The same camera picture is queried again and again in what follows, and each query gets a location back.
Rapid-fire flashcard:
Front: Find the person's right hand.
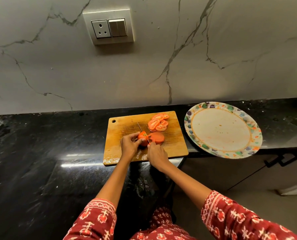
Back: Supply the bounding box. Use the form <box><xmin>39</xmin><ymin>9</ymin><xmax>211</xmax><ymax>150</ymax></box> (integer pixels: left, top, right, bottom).
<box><xmin>147</xmin><ymin>142</ymin><xmax>169</xmax><ymax>173</ymax></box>

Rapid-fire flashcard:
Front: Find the person's left hand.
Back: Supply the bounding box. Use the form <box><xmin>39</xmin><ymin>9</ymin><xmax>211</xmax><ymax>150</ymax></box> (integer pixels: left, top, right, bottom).
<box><xmin>120</xmin><ymin>132</ymin><xmax>146</xmax><ymax>162</ymax></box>

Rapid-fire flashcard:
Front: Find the red tomato slice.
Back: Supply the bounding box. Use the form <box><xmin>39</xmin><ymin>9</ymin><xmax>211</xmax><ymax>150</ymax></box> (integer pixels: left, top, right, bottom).
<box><xmin>149</xmin><ymin>132</ymin><xmax>165</xmax><ymax>145</ymax></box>

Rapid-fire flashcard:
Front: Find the red handled knife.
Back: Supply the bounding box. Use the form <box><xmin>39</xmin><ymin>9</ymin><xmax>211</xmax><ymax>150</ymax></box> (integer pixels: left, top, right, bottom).
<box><xmin>137</xmin><ymin>122</ymin><xmax>150</xmax><ymax>144</ymax></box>

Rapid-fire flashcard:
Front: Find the pile of tomato slices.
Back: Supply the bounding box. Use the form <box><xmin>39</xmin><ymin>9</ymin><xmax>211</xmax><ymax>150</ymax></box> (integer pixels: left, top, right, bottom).
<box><xmin>148</xmin><ymin>113</ymin><xmax>170</xmax><ymax>133</ymax></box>

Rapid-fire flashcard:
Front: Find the floral rimmed plate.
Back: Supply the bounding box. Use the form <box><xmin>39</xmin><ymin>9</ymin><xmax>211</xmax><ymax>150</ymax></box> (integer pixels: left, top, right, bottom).
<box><xmin>184</xmin><ymin>101</ymin><xmax>263</xmax><ymax>159</ymax></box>

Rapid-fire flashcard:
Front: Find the person's left forearm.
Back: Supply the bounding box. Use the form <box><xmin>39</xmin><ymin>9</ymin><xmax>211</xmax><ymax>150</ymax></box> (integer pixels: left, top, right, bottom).
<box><xmin>95</xmin><ymin>157</ymin><xmax>133</xmax><ymax>209</ymax></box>

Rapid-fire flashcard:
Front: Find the person's right forearm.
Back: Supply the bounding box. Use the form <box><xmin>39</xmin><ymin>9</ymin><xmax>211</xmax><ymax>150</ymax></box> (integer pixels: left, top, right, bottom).
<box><xmin>161</xmin><ymin>162</ymin><xmax>213</xmax><ymax>211</ymax></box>

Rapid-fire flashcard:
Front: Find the wooden cutting board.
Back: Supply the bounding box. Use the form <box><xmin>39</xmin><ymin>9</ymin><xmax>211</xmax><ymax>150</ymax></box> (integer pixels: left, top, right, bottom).
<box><xmin>103</xmin><ymin>111</ymin><xmax>189</xmax><ymax>167</ymax></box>

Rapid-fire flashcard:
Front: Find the brown lower cabinet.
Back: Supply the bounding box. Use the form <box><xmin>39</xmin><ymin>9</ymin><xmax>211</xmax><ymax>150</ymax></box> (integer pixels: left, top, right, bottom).
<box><xmin>178</xmin><ymin>150</ymin><xmax>297</xmax><ymax>195</ymax></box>

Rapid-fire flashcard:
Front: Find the red patterned tunic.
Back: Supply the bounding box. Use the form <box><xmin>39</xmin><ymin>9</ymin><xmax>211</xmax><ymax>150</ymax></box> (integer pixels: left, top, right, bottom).
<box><xmin>130</xmin><ymin>207</ymin><xmax>196</xmax><ymax>240</ymax></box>

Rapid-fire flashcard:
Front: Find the red patterned left sleeve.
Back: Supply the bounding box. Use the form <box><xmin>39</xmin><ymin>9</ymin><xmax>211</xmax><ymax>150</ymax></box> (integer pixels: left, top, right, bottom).
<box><xmin>63</xmin><ymin>198</ymin><xmax>117</xmax><ymax>240</ymax></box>

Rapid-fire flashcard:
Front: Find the red patterned sleeve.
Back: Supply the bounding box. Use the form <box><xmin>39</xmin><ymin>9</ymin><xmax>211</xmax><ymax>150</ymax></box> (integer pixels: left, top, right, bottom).
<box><xmin>63</xmin><ymin>198</ymin><xmax>117</xmax><ymax>240</ymax></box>
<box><xmin>201</xmin><ymin>190</ymin><xmax>297</xmax><ymax>240</ymax></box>

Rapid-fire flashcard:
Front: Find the red patterned right sleeve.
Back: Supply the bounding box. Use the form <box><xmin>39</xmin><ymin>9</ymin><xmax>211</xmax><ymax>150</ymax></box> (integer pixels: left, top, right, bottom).
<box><xmin>201</xmin><ymin>190</ymin><xmax>297</xmax><ymax>240</ymax></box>

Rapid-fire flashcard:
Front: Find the black cabinet handle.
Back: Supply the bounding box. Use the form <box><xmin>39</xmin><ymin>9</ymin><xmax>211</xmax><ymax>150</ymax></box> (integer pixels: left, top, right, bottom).
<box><xmin>264</xmin><ymin>156</ymin><xmax>286</xmax><ymax>169</ymax></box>
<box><xmin>278</xmin><ymin>152</ymin><xmax>297</xmax><ymax>167</ymax></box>

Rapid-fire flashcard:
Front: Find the wall socket and switch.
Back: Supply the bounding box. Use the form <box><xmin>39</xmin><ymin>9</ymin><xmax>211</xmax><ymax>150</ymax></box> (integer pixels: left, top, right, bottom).
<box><xmin>82</xmin><ymin>8</ymin><xmax>135</xmax><ymax>46</ymax></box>

